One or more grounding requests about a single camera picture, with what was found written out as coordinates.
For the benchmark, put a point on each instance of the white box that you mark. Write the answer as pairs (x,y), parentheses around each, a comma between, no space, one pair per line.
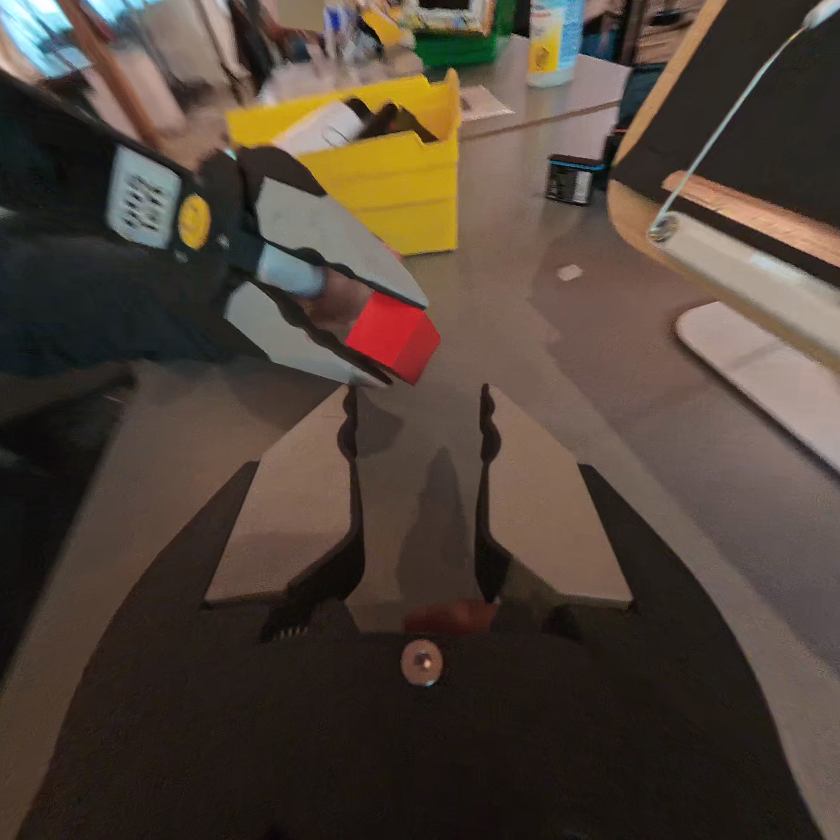
(321,128)

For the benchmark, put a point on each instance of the person's left forearm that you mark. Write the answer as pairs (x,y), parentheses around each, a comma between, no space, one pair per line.
(98,315)

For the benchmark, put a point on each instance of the book stand with black board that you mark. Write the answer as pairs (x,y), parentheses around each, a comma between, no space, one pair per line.
(741,98)

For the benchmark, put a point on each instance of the yellow plastic bin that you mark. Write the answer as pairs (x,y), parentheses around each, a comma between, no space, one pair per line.
(407,197)

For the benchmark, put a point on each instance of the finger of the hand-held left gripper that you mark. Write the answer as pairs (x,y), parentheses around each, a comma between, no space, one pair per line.
(275,328)
(328,229)

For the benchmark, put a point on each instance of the person's left hand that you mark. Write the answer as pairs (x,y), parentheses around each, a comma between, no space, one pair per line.
(341,302)

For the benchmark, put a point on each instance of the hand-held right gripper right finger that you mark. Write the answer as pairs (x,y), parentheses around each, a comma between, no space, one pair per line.
(551,518)

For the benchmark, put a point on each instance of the green plastic bin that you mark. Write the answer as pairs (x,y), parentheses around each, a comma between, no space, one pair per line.
(466,49)

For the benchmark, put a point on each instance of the white wipes canister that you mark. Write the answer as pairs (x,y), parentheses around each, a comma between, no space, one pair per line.
(554,46)

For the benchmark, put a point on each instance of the red cube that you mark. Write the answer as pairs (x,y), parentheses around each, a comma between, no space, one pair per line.
(394,338)

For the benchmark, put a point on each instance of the small white scrap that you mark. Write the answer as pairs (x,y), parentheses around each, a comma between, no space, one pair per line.
(569,272)

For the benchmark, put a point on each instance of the wooden post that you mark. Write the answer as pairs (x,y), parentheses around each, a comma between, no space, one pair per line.
(111,72)

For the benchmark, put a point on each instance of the small black box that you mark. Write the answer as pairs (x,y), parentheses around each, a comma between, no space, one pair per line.
(574,180)

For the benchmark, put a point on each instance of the white paper sheet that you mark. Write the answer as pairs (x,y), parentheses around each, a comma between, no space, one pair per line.
(485,103)

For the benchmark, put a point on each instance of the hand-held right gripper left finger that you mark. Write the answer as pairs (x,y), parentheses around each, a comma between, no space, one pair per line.
(289,512)

